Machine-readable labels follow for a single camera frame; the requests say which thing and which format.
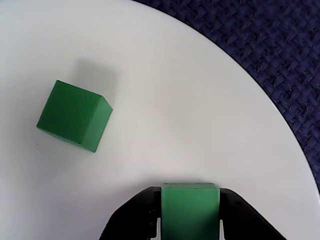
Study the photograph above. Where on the white round plate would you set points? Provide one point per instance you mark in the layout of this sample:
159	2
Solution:
175	100

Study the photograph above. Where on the blue woven tablecloth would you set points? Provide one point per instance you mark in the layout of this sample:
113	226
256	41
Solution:
275	50

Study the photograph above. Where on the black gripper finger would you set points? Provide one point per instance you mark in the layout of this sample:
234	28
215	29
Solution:
245	225
135	220

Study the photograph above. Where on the green cube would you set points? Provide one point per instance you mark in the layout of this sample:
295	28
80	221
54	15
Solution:
72	117
190	215

